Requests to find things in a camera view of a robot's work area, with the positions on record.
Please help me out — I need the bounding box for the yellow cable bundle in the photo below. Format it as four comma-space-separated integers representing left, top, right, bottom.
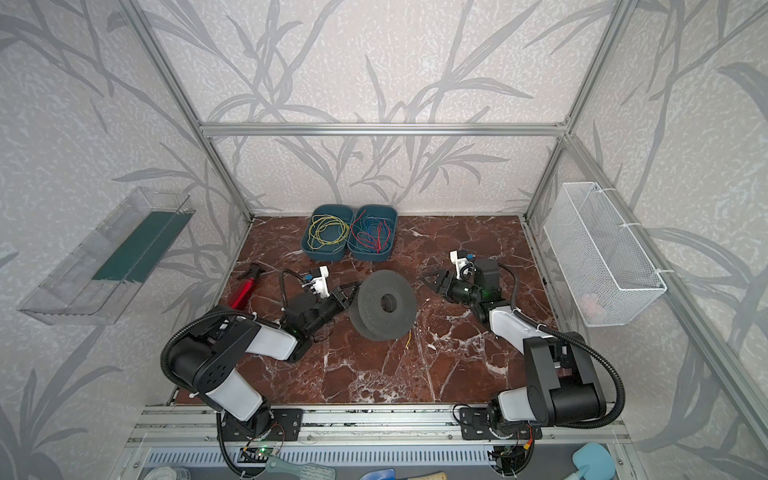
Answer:
307, 214, 352, 248

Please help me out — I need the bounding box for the clear plastic wall shelf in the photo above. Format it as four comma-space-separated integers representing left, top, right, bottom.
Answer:
18, 187, 196, 326

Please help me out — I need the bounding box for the green circuit board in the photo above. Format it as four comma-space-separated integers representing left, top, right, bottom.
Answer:
237, 446, 281, 465

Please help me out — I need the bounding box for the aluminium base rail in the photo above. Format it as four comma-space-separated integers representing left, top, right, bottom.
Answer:
125, 403, 631, 446

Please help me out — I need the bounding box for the dark grey foam spool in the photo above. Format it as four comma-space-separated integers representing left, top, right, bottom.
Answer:
348, 270, 418, 341

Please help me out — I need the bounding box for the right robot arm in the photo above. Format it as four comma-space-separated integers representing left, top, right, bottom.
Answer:
420, 254, 626, 439

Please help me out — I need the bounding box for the white wire mesh basket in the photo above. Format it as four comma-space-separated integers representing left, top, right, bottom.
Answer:
544, 182, 667, 327

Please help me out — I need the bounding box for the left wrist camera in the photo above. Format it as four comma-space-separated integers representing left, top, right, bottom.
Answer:
302, 265, 330, 298

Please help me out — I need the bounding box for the red spray bottle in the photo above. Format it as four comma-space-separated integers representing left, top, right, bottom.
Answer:
226, 263, 265, 311

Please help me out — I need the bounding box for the light blue plastic object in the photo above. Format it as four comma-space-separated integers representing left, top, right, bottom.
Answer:
565, 443, 616, 480

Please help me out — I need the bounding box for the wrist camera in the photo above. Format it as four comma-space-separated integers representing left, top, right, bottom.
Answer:
302, 265, 330, 298
449, 250, 475, 281

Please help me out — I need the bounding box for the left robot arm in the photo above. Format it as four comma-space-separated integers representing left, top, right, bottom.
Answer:
160, 282, 360, 438

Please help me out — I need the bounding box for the teal bin with yellow cables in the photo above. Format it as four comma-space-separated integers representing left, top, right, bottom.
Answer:
301, 204, 354, 262

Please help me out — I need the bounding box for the teal handled tool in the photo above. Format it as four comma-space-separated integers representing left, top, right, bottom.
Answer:
265, 456, 337, 480

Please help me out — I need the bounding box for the teal bin with red cables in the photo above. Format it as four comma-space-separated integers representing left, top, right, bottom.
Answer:
347, 204, 398, 263

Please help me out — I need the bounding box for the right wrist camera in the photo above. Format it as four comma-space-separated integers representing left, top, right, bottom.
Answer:
449, 250, 475, 281

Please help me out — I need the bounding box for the red blue cable bundle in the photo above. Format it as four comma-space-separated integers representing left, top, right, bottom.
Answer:
350, 212, 392, 253

